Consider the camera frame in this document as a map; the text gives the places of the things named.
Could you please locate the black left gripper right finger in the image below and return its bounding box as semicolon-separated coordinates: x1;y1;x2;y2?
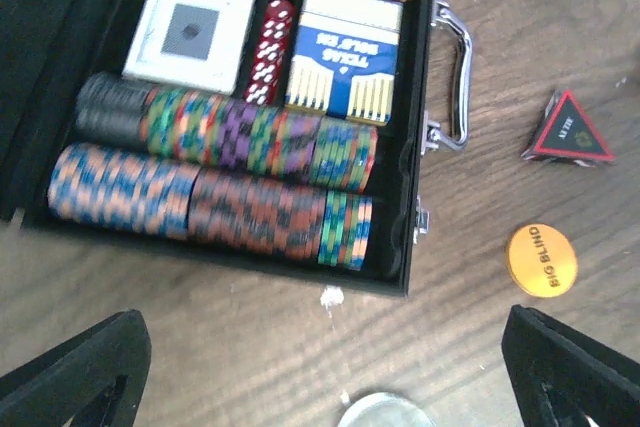
501;305;639;426

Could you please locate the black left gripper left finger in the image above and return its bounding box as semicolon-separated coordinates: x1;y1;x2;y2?
1;310;151;426

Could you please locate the orange big blind button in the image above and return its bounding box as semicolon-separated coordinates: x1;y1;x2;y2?
506;223;578;298

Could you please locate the blue orange chip row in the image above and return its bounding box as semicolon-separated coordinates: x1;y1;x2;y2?
47;143;373;270

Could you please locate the red black triangular button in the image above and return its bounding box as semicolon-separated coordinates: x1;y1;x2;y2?
521;90;616;167

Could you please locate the clear round button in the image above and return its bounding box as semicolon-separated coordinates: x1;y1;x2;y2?
337;392;435;427

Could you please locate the mixed colour chip row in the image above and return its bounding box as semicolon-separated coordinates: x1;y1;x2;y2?
75;72;378;192

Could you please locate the white playing card deck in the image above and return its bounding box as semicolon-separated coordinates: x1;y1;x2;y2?
122;0;255;95

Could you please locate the blue yellow card box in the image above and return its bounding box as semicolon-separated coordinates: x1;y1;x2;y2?
284;0;403;126

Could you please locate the red dice row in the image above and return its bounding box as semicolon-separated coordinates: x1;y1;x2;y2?
244;0;294;105

